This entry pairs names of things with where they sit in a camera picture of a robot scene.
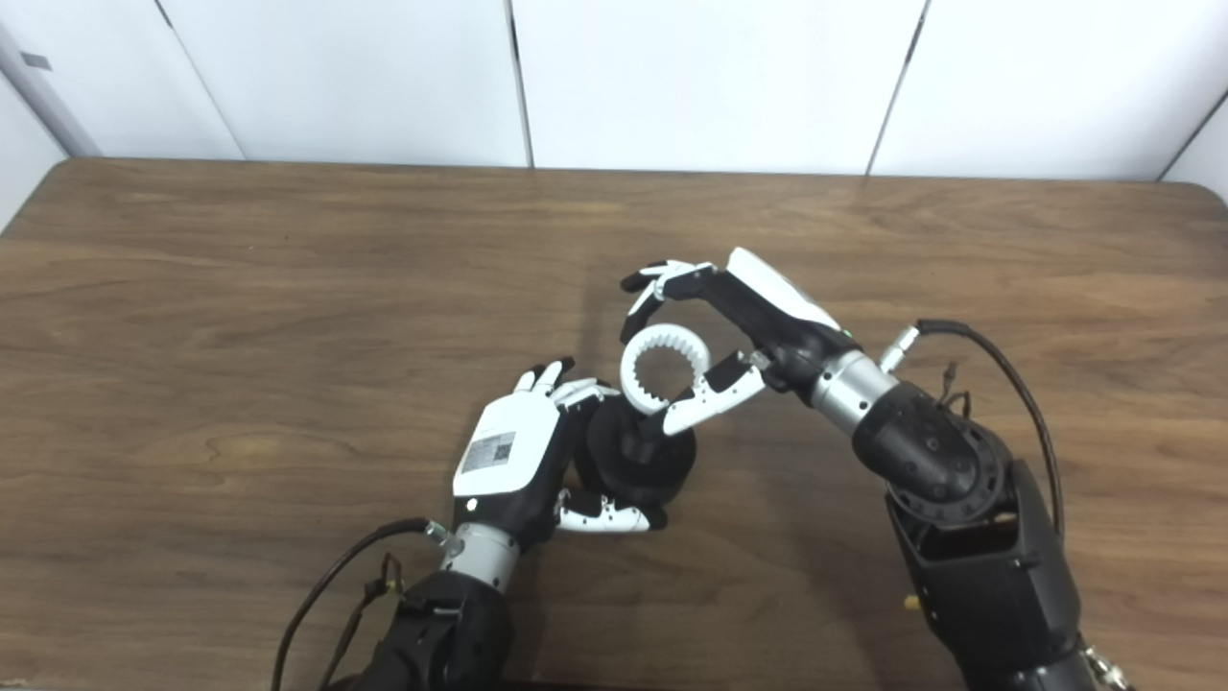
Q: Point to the white and black right hand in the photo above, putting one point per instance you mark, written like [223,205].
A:
[767,307]

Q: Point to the white and black left hand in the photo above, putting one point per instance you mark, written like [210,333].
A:
[504,451]

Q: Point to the round black stepped part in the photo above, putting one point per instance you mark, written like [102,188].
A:
[638,461]

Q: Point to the grey wall post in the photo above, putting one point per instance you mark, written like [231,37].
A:
[38,96]

